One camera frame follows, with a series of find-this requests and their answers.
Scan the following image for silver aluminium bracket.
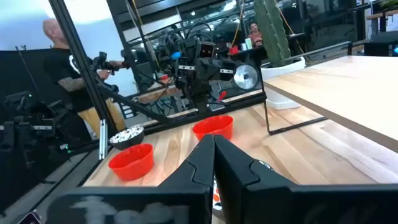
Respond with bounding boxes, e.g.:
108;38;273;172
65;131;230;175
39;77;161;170
98;119;109;161

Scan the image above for tall green cactus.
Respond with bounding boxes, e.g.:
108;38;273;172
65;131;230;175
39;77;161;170
253;0;292;68

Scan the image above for red mini bowl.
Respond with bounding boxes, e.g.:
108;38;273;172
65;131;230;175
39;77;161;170
108;143;155;182
192;114;234;141

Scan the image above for black frame diagonal brace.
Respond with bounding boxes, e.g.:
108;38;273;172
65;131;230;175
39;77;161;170
95;82;170;125

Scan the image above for black bowl white speckled inside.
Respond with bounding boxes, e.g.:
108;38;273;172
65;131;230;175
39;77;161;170
109;124;146;151

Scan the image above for wooden shelf table black legs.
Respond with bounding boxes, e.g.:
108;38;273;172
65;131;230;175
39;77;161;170
262;55;398;154

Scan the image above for black handheld controller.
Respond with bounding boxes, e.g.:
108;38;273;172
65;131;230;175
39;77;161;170
91;51;131;76

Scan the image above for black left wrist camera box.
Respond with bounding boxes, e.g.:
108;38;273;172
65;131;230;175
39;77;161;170
198;42;216;59

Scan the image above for round silver studio light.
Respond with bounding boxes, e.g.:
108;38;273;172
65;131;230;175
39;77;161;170
232;62;261;92

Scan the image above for black frame base rail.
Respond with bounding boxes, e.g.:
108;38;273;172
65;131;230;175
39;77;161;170
141;92;267;136

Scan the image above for person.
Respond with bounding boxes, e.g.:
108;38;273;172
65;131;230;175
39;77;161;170
42;17;129;138
248;22;264;49

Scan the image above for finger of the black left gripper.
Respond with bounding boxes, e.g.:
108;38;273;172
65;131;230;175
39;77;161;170
192;73;206;93
205;73;218;93

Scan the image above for black aluminium frame post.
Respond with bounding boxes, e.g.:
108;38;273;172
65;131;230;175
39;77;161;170
48;0;121;139

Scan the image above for white plant pot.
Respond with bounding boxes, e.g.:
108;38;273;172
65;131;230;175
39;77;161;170
260;57;307;111

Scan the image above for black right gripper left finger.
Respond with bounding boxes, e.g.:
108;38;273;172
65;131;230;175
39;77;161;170
46;134;215;224

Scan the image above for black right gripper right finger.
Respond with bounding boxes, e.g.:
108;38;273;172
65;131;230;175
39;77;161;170
215;135;398;224

